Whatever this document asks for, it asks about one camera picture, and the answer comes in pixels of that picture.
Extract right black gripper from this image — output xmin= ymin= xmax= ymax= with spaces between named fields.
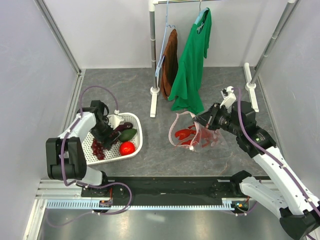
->
xmin=193 ymin=101 xmax=242 ymax=136

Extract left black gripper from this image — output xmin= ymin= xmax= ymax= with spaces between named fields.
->
xmin=89 ymin=118 xmax=121 ymax=151

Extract dark red toy grapes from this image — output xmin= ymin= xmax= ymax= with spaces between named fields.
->
xmin=91 ymin=138 xmax=119 ymax=161

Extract red toy lobster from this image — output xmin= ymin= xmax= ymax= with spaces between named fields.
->
xmin=173 ymin=124 xmax=225 ymax=151

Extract green toy avocado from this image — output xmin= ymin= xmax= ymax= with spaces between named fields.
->
xmin=118 ymin=128 xmax=137 ymax=143

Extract clear zip top bag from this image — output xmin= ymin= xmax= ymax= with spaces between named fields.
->
xmin=168 ymin=111 xmax=227 ymax=153

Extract red toy tomato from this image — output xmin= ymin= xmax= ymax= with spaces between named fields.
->
xmin=119 ymin=141 xmax=136 ymax=156

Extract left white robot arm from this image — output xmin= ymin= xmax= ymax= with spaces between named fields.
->
xmin=45 ymin=100 xmax=121 ymax=197

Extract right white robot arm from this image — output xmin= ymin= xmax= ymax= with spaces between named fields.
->
xmin=194 ymin=101 xmax=320 ymax=240

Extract white perforated plastic basket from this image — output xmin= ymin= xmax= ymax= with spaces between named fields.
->
xmin=82 ymin=112 xmax=143 ymax=166

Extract green t-shirt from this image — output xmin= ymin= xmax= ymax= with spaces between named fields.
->
xmin=168 ymin=7 xmax=212 ymax=115

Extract brown hanging cloth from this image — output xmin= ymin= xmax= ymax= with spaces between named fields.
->
xmin=160 ymin=29 xmax=179 ymax=100

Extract light blue clothes hanger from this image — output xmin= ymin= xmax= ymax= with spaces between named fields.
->
xmin=194 ymin=0 xmax=208 ymax=24

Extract metal clothes rack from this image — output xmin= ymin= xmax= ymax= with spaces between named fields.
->
xmin=148 ymin=0 xmax=299 ymax=118

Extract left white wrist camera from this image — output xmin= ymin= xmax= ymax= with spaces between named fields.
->
xmin=107 ymin=110 xmax=125 ymax=130

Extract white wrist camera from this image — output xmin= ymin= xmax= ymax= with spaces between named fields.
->
xmin=220 ymin=86 xmax=237 ymax=109
xmin=107 ymin=110 xmax=125 ymax=130

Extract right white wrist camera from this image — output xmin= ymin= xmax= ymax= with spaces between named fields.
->
xmin=220 ymin=86 xmax=237 ymax=109

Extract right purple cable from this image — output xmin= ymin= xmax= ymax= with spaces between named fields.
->
xmin=232 ymin=86 xmax=320 ymax=240

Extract purple cable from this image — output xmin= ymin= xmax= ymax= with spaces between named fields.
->
xmin=232 ymin=86 xmax=320 ymax=240
xmin=59 ymin=85 xmax=119 ymax=188

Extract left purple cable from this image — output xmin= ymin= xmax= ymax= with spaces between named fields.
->
xmin=59 ymin=85 xmax=119 ymax=188

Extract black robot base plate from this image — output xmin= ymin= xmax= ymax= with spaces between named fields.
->
xmin=80 ymin=175 xmax=266 ymax=207

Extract blue wire hanger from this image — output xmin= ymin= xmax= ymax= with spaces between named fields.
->
xmin=155 ymin=0 xmax=176 ymax=77

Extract slotted cable duct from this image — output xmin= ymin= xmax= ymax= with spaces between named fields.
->
xmin=46 ymin=199 xmax=236 ymax=211

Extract aluminium frame post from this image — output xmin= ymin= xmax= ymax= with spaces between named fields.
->
xmin=34 ymin=0 xmax=82 ymax=75

